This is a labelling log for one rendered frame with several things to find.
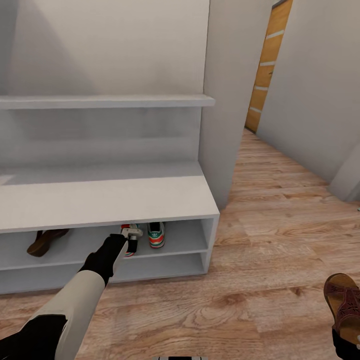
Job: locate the gym shoe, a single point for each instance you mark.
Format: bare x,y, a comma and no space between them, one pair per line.
130,237
156,234

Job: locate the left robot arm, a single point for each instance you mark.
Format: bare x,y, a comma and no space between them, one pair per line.
56,331

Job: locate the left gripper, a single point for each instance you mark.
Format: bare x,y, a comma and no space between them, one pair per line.
132,246

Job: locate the door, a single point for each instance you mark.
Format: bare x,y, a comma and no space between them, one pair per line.
274,35

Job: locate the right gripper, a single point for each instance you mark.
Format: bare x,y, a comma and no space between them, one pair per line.
344,348

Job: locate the sandal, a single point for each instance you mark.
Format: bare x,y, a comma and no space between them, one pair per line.
44,240
343,298

